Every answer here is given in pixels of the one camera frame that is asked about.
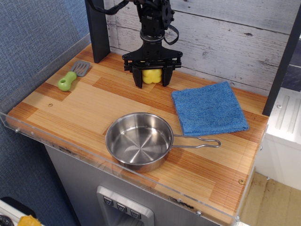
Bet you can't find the yellow toy pepper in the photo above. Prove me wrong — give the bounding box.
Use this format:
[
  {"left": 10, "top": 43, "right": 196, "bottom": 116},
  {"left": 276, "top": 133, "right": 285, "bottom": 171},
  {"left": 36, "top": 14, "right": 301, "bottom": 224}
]
[{"left": 142, "top": 63, "right": 162, "bottom": 84}]

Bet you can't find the right dark grey post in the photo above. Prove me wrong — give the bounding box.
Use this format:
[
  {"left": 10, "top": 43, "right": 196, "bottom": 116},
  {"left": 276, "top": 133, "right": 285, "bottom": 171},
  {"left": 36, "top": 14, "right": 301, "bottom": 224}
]
[{"left": 262, "top": 6, "right": 301, "bottom": 116}]

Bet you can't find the black braided cable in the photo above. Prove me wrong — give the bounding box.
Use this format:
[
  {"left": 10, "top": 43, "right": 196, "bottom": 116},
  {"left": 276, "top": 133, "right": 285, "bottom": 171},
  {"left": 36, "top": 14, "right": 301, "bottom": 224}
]
[{"left": 88, "top": 0, "right": 135, "bottom": 16}]

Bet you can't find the clear acrylic guard rail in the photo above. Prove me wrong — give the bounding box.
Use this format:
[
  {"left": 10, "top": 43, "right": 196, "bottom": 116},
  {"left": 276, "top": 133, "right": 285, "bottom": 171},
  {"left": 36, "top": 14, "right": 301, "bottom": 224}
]
[{"left": 0, "top": 36, "right": 243, "bottom": 226}]

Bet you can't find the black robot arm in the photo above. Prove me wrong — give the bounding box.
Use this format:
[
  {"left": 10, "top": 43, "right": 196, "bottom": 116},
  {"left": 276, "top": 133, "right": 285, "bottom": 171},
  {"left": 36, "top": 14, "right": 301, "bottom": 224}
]
[{"left": 122, "top": 0, "right": 182, "bottom": 88}]

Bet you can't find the dark grey post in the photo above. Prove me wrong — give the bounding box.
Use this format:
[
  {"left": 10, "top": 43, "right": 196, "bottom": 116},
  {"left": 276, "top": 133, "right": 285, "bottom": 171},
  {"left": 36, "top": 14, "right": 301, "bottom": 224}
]
[
  {"left": 85, "top": 0, "right": 110, "bottom": 63},
  {"left": 262, "top": 6, "right": 301, "bottom": 116}
]

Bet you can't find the blue folded cloth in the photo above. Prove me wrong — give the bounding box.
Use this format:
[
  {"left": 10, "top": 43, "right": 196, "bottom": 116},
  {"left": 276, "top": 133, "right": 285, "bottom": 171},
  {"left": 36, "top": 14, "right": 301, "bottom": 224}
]
[{"left": 171, "top": 82, "right": 249, "bottom": 136}]

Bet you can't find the metal pot with wire handle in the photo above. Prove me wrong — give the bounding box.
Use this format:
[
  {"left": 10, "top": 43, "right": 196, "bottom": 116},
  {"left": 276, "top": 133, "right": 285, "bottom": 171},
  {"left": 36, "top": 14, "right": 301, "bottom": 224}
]
[{"left": 105, "top": 112, "right": 222, "bottom": 174}]

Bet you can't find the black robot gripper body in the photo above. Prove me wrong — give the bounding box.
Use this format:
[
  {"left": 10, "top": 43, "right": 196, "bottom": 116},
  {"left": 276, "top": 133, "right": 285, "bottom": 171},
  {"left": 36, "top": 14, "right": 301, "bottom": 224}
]
[{"left": 122, "top": 40, "right": 182, "bottom": 72}]

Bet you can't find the yellow object bottom corner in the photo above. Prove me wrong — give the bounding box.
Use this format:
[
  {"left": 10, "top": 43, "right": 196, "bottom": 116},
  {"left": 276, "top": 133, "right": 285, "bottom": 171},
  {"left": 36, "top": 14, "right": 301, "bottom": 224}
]
[{"left": 17, "top": 215, "right": 41, "bottom": 226}]

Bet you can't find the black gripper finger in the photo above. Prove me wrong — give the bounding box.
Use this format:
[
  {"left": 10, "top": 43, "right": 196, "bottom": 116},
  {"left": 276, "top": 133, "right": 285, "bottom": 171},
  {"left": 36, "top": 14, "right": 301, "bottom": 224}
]
[
  {"left": 132, "top": 67, "right": 143, "bottom": 88},
  {"left": 162, "top": 67, "right": 174, "bottom": 87}
]

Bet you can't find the grey toy fridge cabinet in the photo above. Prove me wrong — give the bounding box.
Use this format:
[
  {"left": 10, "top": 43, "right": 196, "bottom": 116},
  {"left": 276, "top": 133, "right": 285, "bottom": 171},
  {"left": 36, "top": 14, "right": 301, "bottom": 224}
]
[{"left": 46, "top": 146, "right": 215, "bottom": 226}]

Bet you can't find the green grey toy spatula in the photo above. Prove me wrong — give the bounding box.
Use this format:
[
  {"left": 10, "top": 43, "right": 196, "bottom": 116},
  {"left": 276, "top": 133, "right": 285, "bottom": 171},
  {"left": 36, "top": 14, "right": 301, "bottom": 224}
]
[{"left": 57, "top": 60, "right": 90, "bottom": 92}]

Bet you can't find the left dark grey post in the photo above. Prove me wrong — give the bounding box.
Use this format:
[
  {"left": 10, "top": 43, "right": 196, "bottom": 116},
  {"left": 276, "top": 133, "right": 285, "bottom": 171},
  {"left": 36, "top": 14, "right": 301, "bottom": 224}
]
[{"left": 85, "top": 0, "right": 110, "bottom": 63}]

